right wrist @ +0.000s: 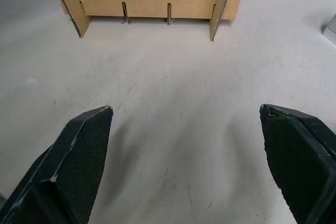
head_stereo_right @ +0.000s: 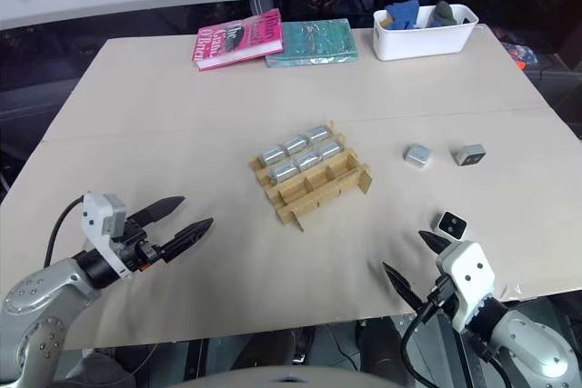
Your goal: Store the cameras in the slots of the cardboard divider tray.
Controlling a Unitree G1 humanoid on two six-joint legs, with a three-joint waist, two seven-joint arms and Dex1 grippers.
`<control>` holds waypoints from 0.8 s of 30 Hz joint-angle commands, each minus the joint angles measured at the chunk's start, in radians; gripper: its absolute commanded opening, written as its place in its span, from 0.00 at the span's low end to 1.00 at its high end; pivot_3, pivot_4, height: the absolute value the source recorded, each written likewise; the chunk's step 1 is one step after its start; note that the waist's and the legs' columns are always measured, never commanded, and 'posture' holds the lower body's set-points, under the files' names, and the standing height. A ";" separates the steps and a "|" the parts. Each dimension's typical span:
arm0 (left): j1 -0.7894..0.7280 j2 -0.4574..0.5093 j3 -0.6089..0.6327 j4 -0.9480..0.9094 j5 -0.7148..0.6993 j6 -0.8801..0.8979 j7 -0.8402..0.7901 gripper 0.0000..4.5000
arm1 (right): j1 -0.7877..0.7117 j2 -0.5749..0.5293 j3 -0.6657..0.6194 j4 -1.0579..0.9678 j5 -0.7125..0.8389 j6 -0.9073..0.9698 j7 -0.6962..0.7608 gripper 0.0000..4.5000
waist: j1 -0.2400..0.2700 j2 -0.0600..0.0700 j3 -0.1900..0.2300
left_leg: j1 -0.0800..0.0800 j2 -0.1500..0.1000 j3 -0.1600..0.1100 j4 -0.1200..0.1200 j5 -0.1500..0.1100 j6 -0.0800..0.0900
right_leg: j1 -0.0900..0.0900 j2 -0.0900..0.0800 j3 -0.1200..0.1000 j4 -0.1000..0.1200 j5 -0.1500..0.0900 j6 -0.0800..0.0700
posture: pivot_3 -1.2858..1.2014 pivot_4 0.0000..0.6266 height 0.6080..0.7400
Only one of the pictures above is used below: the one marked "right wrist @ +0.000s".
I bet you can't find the grey block object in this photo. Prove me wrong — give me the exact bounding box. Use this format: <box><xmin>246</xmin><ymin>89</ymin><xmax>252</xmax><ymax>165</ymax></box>
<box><xmin>321</xmin><ymin>13</ymin><xmax>336</xmax><ymax>38</ymax></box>

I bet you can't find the cardboard divider grid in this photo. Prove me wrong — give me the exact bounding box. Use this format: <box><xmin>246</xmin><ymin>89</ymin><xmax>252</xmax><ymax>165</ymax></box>
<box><xmin>55</xmin><ymin>0</ymin><xmax>244</xmax><ymax>42</ymax></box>

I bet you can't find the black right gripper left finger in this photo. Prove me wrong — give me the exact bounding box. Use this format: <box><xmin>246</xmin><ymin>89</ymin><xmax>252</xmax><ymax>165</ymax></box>
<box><xmin>0</xmin><ymin>105</ymin><xmax>114</xmax><ymax>224</ymax></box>

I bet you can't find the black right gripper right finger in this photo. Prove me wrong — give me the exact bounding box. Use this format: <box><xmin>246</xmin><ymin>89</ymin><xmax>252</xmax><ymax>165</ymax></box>
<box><xmin>259</xmin><ymin>103</ymin><xmax>336</xmax><ymax>224</ymax></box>

